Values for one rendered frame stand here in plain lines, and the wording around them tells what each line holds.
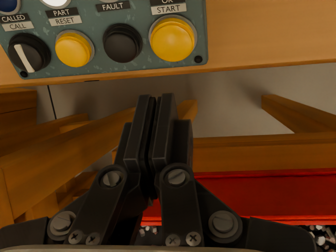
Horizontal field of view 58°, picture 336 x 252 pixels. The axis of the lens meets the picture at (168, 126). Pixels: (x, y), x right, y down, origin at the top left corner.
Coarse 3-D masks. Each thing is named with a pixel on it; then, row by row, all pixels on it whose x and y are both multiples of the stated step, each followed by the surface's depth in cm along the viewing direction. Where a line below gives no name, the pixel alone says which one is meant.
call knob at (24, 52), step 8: (16, 40) 21; (24, 40) 21; (32, 40) 21; (8, 48) 21; (16, 48) 21; (24, 48) 21; (32, 48) 21; (40, 48) 21; (16, 56) 21; (24, 56) 21; (32, 56) 21; (40, 56) 21; (16, 64) 22; (24, 64) 22; (32, 64) 22; (40, 64) 22
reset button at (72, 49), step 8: (64, 40) 20; (72, 40) 20; (80, 40) 20; (56, 48) 21; (64, 48) 20; (72, 48) 20; (80, 48) 20; (88, 48) 21; (64, 56) 21; (72, 56) 21; (80, 56) 21; (88, 56) 21; (72, 64) 21; (80, 64) 21
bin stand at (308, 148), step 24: (264, 96) 102; (192, 120) 88; (288, 120) 68; (312, 120) 51; (216, 144) 35; (240, 144) 34; (264, 144) 33; (288, 144) 33; (312, 144) 32; (192, 168) 35; (216, 168) 34; (240, 168) 34; (264, 168) 34; (288, 168) 33
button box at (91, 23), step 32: (32, 0) 19; (96, 0) 19; (128, 0) 19; (160, 0) 19; (192, 0) 19; (0, 32) 21; (32, 32) 21; (64, 32) 21; (96, 32) 21; (64, 64) 23; (96, 64) 22; (128, 64) 22; (160, 64) 22; (192, 64) 22
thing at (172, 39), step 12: (156, 24) 19; (168, 24) 19; (180, 24) 19; (156, 36) 19; (168, 36) 19; (180, 36) 19; (192, 36) 19; (156, 48) 20; (168, 48) 20; (180, 48) 20; (192, 48) 20; (168, 60) 21
